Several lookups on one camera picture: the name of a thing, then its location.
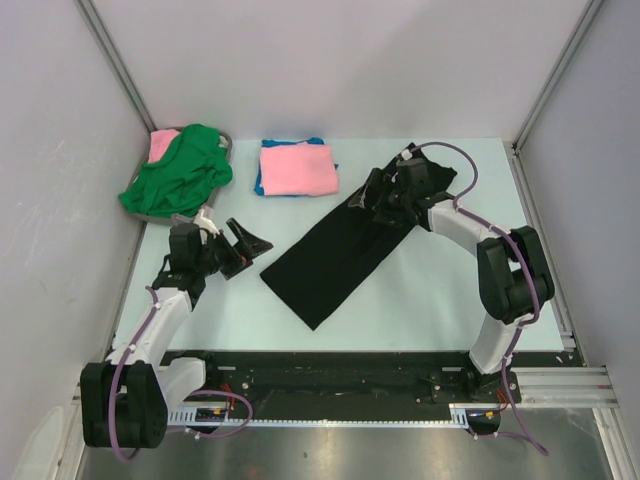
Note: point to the pink t shirt in tray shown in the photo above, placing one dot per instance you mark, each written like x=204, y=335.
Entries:
x=160, y=141

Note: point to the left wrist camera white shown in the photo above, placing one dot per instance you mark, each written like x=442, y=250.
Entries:
x=202, y=220

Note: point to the black polo shirt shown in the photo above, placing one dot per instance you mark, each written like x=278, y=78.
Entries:
x=319, y=272

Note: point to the right aluminium frame post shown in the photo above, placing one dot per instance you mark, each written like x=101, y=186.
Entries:
x=560, y=68

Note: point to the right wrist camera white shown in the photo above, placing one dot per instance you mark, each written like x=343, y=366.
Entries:
x=406, y=154

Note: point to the grey laundry tray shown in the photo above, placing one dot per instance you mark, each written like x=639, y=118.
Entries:
x=212, y=197

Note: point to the left aluminium frame post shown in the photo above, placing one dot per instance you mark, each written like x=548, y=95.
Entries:
x=98, y=29

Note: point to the aluminium frame post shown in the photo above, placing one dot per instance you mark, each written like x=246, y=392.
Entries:
x=98, y=29
x=560, y=68

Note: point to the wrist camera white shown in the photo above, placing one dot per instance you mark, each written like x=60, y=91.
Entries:
x=406, y=154
x=202, y=220

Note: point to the folded pink t shirt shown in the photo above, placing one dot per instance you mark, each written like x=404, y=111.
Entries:
x=300, y=170

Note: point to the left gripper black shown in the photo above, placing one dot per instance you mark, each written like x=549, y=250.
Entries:
x=236, y=262

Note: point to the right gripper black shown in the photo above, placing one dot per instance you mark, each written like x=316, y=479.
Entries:
x=375, y=182

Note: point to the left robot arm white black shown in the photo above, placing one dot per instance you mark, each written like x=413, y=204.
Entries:
x=126, y=398

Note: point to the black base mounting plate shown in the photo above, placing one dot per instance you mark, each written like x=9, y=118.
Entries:
x=350, y=387

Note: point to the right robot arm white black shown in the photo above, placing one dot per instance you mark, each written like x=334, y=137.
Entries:
x=514, y=278

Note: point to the green t shirt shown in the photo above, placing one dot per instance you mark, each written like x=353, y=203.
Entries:
x=180, y=175

